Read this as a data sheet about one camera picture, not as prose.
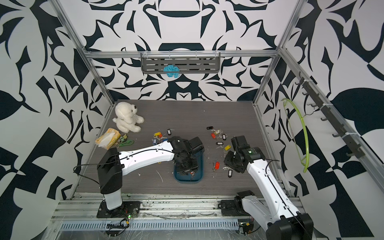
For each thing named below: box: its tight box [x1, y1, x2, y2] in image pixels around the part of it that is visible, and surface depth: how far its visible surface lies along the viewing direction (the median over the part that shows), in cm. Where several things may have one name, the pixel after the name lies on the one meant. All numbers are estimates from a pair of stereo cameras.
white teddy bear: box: [112, 102, 145, 134], surface depth 95 cm
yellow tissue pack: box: [95, 128, 121, 150], surface depth 97 cm
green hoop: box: [281, 98, 310, 173], surface depth 66 cm
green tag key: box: [115, 134, 134, 149], surface depth 99 cm
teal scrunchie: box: [163, 64, 180, 78], surface depth 93 cm
